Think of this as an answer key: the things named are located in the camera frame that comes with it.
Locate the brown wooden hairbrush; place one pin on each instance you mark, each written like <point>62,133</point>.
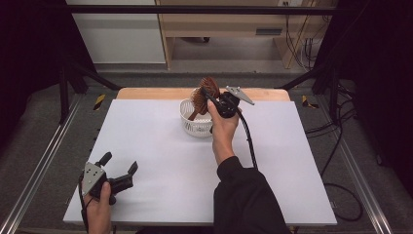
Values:
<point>198,99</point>

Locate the light wooden desk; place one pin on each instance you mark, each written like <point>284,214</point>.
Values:
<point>227,24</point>

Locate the person's left hand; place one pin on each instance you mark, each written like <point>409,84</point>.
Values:
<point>99,214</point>

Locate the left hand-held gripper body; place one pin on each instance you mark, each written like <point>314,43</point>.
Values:
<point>94,178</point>

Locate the white cabinet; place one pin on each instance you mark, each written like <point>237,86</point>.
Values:
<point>120,39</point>

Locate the black frame strut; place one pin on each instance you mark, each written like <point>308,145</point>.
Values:
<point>64,97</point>
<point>332,94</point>

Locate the white perforated plastic basket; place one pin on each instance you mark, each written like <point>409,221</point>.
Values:
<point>198,128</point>

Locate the yellow black tape strip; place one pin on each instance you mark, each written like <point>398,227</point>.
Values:
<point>307,101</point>
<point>99,102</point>

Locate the person's right hand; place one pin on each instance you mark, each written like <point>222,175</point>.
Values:
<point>224,133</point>

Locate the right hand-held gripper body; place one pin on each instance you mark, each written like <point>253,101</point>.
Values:
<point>229,104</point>

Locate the aluminium floor rail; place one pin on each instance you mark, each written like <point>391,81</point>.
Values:
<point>360,182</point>
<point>42,162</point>

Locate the light wooden table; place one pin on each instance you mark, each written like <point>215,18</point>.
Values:
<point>156,93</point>

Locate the white board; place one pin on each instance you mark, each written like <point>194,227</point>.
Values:
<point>156,162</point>

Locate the black horizontal frame bar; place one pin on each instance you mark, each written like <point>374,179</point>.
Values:
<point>195,9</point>

